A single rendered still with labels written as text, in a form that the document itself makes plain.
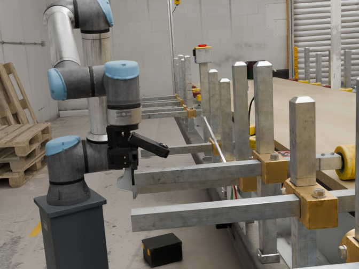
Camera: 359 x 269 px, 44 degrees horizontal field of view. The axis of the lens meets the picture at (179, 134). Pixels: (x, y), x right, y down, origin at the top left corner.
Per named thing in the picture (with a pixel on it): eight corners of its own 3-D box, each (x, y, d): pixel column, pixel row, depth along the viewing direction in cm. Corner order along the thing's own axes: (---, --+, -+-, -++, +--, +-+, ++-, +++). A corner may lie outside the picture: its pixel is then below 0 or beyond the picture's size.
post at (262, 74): (263, 263, 107) (256, 62, 98) (259, 256, 110) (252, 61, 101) (277, 262, 107) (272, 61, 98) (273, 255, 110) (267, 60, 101)
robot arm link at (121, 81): (135, 59, 124) (141, 60, 114) (137, 104, 126) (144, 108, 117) (101, 61, 121) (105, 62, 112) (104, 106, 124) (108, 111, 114)
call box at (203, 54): (196, 65, 196) (195, 47, 194) (194, 64, 202) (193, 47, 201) (212, 64, 196) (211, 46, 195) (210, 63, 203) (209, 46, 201)
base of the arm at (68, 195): (53, 209, 184) (50, 186, 182) (42, 197, 200) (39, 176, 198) (96, 199, 193) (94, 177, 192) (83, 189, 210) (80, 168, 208)
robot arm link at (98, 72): (89, 64, 133) (93, 65, 121) (127, 62, 136) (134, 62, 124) (92, 96, 135) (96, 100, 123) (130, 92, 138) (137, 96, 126)
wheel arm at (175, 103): (141, 109, 319) (141, 103, 319) (141, 108, 323) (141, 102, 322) (202, 104, 322) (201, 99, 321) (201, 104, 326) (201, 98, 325)
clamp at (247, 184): (242, 192, 122) (241, 175, 121) (232, 179, 135) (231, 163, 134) (262, 190, 122) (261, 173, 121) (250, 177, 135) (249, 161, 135)
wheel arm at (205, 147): (141, 159, 172) (140, 149, 172) (141, 157, 176) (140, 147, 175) (251, 150, 175) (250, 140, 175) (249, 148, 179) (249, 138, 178)
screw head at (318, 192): (315, 199, 71) (315, 191, 70) (310, 195, 73) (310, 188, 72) (328, 197, 71) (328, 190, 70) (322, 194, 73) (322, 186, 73)
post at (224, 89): (226, 215, 157) (219, 79, 148) (224, 211, 161) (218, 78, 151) (236, 214, 157) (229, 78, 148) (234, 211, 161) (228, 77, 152)
